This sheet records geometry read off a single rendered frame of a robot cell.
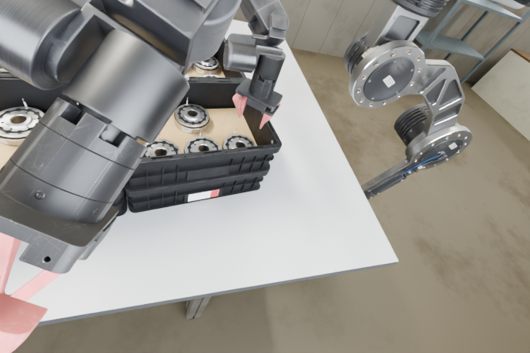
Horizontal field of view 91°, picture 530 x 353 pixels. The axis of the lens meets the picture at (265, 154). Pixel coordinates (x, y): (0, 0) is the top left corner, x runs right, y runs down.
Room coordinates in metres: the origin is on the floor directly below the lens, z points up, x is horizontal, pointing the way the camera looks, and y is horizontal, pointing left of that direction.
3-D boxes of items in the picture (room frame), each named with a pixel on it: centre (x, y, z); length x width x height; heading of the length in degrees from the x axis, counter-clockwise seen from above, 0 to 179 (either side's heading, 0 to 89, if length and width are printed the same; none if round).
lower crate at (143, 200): (0.51, 0.21, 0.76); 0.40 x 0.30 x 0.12; 130
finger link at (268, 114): (0.53, 0.05, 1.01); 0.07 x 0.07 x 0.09; 84
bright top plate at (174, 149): (0.39, 0.24, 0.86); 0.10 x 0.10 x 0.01
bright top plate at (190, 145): (0.46, 0.16, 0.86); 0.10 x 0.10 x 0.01
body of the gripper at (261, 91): (0.53, 0.07, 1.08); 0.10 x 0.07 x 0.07; 84
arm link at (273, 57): (0.53, 0.08, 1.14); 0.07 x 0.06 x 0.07; 121
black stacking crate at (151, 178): (0.51, 0.21, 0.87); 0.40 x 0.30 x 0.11; 130
